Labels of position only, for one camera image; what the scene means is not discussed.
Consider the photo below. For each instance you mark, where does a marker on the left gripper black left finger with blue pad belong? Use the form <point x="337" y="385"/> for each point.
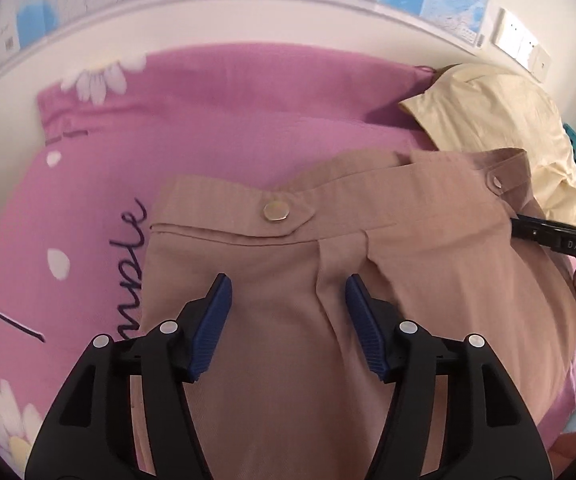
<point x="88" y="432"/>

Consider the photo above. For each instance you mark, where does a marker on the beige pink jacket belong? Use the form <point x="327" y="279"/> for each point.
<point x="288" y="394"/>

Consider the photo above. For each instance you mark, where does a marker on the pink floral bed sheet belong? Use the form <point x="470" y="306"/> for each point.
<point x="74" y="235"/>

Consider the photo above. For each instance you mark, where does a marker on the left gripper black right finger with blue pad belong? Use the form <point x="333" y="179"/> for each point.
<point x="455" y="412"/>

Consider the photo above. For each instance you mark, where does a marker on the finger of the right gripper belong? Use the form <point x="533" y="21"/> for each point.
<point x="557" y="236"/>

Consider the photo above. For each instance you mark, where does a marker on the cream yellow pillow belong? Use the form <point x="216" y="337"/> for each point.
<point x="479" y="108"/>

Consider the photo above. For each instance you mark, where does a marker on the white wall switch panel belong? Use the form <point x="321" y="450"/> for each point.
<point x="515" y="39"/>

